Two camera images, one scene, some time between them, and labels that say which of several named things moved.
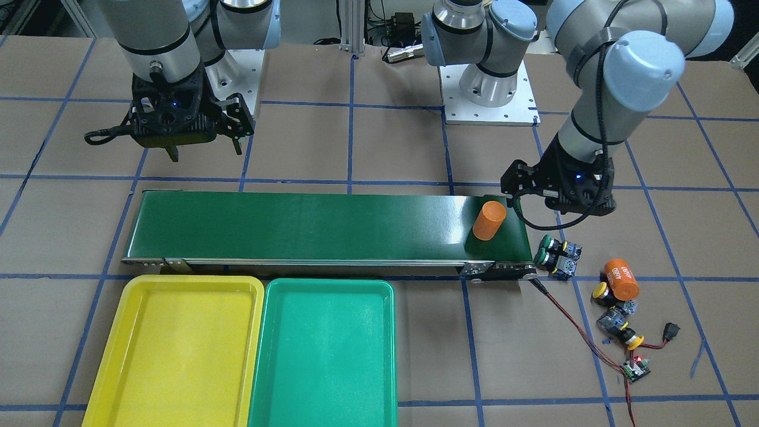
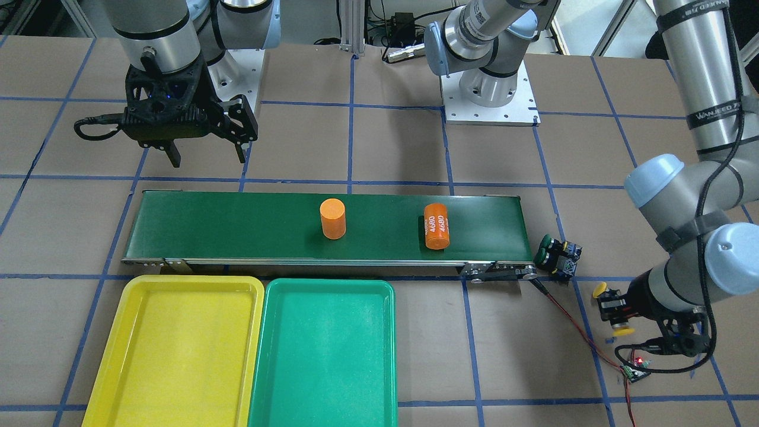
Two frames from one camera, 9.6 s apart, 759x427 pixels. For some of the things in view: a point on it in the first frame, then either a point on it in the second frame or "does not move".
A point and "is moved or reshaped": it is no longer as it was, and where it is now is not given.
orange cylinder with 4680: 622,280 to 436,226
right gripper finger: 238,122 does not move
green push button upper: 571,249 does not move
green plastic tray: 327,355 does not move
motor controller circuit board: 640,368 does not move
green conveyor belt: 322,230 does not move
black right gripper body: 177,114 does not move
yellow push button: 615,322 is moved or reshaped
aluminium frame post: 353,26 does not move
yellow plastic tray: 181,351 does not move
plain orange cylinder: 492,214 to 333,218
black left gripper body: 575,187 to 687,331
